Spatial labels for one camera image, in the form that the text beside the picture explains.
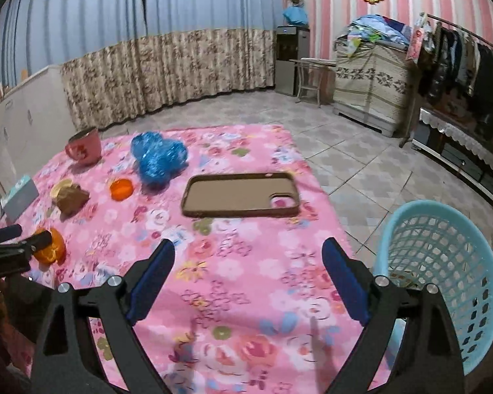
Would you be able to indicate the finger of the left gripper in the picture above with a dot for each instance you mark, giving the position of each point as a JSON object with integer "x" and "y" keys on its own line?
{"x": 10, "y": 232}
{"x": 34, "y": 243}

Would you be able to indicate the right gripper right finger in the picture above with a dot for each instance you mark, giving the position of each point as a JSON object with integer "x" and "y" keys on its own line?
{"x": 428, "y": 359}

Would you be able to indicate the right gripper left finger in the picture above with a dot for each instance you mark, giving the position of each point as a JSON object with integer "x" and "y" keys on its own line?
{"x": 66, "y": 358}

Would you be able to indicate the orange mandarin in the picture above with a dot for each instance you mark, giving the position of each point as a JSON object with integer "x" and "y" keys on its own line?
{"x": 121, "y": 189}
{"x": 54, "y": 252}

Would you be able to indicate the brown wrapper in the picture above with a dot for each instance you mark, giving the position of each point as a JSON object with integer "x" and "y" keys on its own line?
{"x": 71, "y": 200}

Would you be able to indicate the gold foil cup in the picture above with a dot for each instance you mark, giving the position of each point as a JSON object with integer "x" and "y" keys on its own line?
{"x": 64, "y": 183}

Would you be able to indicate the blue shiny wrapper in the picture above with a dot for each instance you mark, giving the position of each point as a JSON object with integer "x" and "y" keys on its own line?
{"x": 158, "y": 159}

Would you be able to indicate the light blue tissue box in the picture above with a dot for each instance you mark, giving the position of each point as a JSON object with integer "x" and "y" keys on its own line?
{"x": 20, "y": 197}

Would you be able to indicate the pink metal mug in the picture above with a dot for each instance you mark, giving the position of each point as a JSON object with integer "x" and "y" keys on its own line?
{"x": 85, "y": 147}

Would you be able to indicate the white cabinet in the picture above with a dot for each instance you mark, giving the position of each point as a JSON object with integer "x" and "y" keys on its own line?
{"x": 35, "y": 125}

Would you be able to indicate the light blue plastic basket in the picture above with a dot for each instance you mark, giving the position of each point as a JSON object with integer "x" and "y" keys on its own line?
{"x": 427, "y": 242}

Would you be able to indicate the pink floral table cloth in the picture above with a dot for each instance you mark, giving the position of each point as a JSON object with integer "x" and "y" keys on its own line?
{"x": 248, "y": 306}

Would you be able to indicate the low tv stand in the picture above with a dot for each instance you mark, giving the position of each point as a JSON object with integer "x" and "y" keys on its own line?
{"x": 453, "y": 146}

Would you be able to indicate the blue and floral curtain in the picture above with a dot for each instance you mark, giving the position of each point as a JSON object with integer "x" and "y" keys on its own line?
{"x": 120, "y": 59}

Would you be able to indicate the brown phone case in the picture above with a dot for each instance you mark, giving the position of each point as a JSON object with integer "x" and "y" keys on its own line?
{"x": 240, "y": 195}

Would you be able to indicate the cloth covered chest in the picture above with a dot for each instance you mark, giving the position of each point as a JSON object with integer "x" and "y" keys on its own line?
{"x": 373, "y": 84}

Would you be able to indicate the clothes rack with garments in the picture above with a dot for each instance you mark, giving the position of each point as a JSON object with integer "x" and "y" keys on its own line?
{"x": 454, "y": 75}

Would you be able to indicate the pink hanging bag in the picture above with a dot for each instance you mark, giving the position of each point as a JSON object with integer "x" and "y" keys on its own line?
{"x": 422, "y": 28}

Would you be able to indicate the small metal stool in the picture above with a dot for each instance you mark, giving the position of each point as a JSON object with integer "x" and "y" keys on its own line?
{"x": 310, "y": 75}

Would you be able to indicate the grey water dispenser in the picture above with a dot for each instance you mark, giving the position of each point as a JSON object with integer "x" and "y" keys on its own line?
{"x": 292, "y": 44}

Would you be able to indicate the blue covered potted plant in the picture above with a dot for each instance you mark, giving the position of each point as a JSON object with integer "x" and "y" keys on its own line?
{"x": 295, "y": 14}

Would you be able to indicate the pile of folded clothes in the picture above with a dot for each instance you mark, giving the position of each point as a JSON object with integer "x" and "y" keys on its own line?
{"x": 377, "y": 29}

